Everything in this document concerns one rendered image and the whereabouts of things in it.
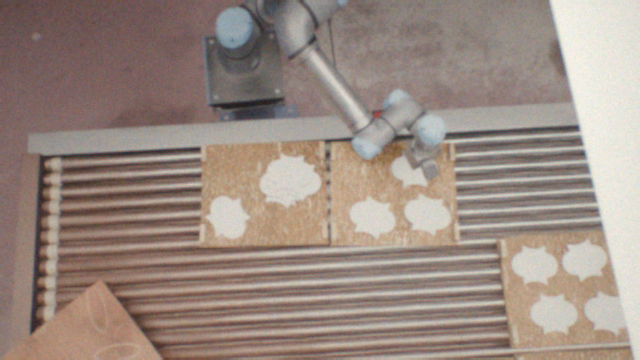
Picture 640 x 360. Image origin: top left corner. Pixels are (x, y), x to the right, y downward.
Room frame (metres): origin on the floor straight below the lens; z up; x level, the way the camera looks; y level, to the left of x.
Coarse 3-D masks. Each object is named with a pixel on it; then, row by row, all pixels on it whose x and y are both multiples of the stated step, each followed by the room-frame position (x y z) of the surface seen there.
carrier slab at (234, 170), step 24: (216, 144) 0.76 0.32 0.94; (240, 144) 0.75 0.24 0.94; (264, 144) 0.75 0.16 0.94; (288, 144) 0.75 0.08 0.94; (312, 144) 0.75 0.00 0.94; (216, 168) 0.67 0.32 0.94; (240, 168) 0.67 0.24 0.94; (264, 168) 0.67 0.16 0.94; (216, 192) 0.59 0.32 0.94; (240, 192) 0.59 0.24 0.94; (264, 216) 0.51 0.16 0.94; (288, 216) 0.50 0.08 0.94; (312, 216) 0.50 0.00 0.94; (216, 240) 0.43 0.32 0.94; (240, 240) 0.43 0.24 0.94; (264, 240) 0.43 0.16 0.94; (288, 240) 0.42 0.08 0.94; (312, 240) 0.42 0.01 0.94
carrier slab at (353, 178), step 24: (336, 144) 0.74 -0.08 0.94; (336, 168) 0.66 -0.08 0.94; (360, 168) 0.66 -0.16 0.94; (384, 168) 0.66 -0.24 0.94; (336, 192) 0.58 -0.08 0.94; (360, 192) 0.58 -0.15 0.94; (384, 192) 0.57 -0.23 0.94; (408, 192) 0.57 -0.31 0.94; (432, 192) 0.57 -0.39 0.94; (336, 216) 0.50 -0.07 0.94; (456, 216) 0.49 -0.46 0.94; (360, 240) 0.42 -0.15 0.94; (384, 240) 0.41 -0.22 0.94; (408, 240) 0.41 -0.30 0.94; (432, 240) 0.41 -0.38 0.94
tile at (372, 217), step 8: (368, 200) 0.55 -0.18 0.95; (352, 208) 0.52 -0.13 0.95; (360, 208) 0.52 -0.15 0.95; (368, 208) 0.52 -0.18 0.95; (376, 208) 0.52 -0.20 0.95; (384, 208) 0.52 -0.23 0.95; (352, 216) 0.49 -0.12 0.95; (360, 216) 0.49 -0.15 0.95; (368, 216) 0.49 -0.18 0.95; (376, 216) 0.49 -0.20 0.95; (384, 216) 0.49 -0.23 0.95; (392, 216) 0.49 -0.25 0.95; (360, 224) 0.47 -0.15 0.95; (368, 224) 0.47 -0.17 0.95; (376, 224) 0.47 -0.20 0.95; (384, 224) 0.46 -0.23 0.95; (392, 224) 0.46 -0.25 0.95; (368, 232) 0.44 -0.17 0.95; (376, 232) 0.44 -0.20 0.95; (384, 232) 0.44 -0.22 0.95
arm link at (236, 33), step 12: (228, 12) 1.11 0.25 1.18; (240, 12) 1.11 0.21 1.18; (252, 12) 1.12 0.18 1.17; (216, 24) 1.08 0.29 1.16; (228, 24) 1.07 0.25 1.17; (240, 24) 1.07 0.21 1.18; (252, 24) 1.07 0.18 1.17; (228, 36) 1.03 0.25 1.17; (240, 36) 1.03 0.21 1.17; (252, 36) 1.05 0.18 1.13; (228, 48) 1.02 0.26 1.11; (240, 48) 1.02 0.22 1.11; (252, 48) 1.05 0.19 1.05
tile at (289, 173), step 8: (280, 160) 0.68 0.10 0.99; (288, 160) 0.68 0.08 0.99; (296, 160) 0.68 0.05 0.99; (272, 168) 0.65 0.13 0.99; (280, 168) 0.65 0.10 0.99; (288, 168) 0.65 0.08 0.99; (296, 168) 0.65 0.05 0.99; (304, 168) 0.65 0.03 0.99; (272, 176) 0.62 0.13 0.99; (280, 176) 0.62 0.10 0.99; (288, 176) 0.62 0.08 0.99; (296, 176) 0.62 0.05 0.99; (304, 176) 0.62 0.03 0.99; (312, 176) 0.62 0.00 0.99; (280, 184) 0.60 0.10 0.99; (288, 184) 0.60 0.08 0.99; (296, 184) 0.59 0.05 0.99; (304, 184) 0.59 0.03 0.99; (296, 192) 0.57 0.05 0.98
